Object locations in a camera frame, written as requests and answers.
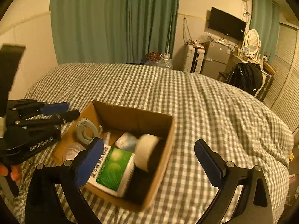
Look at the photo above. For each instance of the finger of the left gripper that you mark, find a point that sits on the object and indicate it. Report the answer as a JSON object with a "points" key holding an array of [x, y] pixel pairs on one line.
{"points": [[55, 119], [50, 109]]}

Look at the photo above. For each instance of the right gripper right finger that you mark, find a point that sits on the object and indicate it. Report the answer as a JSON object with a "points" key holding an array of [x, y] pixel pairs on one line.
{"points": [[254, 204]]}

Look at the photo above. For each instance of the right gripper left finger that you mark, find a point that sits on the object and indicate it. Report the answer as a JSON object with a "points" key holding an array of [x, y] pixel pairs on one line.
{"points": [[43, 204]]}

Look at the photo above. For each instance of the blue plastic package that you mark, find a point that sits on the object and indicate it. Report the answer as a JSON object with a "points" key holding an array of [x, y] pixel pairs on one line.
{"points": [[126, 142]]}

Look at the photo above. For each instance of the green white medicine box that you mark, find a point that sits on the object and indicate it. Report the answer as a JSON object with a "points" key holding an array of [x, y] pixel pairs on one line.
{"points": [[113, 171]]}

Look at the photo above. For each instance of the grey tape roll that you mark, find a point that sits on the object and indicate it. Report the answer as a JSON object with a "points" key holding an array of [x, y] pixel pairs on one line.
{"points": [[148, 151]]}

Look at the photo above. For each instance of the clear bottle red label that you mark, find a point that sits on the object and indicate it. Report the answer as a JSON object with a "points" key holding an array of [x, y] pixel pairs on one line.
{"points": [[72, 150]]}

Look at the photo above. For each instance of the person's left hand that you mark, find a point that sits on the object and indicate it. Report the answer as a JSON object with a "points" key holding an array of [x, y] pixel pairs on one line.
{"points": [[15, 172]]}

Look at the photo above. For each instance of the brown cardboard box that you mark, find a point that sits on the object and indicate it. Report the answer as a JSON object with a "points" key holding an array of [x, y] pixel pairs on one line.
{"points": [[116, 120]]}

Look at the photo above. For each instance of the grey checked bed quilt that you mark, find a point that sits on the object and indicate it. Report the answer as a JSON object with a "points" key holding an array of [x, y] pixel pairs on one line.
{"points": [[232, 122]]}

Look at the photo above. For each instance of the green curtain left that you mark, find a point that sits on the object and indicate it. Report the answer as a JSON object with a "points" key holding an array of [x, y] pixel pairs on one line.
{"points": [[112, 31]]}

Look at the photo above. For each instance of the green curtain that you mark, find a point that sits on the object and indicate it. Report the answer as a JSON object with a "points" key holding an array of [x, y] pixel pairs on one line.
{"points": [[265, 20], [112, 31]]}

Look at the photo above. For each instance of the white louvred wardrobe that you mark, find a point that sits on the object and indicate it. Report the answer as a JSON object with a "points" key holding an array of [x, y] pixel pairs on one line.
{"points": [[282, 98]]}

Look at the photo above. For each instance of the black backpack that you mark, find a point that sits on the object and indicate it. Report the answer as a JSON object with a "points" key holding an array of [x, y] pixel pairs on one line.
{"points": [[246, 76]]}

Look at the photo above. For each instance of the white drawer cabinet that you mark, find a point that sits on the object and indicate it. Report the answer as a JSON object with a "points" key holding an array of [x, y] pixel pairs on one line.
{"points": [[193, 58]]}

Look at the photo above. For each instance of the grey small refrigerator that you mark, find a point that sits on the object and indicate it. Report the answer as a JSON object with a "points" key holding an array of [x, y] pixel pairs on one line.
{"points": [[215, 59]]}

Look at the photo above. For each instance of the white oval vanity mirror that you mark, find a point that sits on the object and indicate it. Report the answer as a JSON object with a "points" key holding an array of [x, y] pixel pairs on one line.
{"points": [[252, 43]]}

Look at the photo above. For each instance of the green curtain right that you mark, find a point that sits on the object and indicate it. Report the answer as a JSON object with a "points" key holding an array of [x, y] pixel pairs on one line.
{"points": [[265, 20]]}

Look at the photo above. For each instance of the black wall television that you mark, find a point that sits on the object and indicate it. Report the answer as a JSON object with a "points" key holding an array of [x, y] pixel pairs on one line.
{"points": [[227, 24]]}

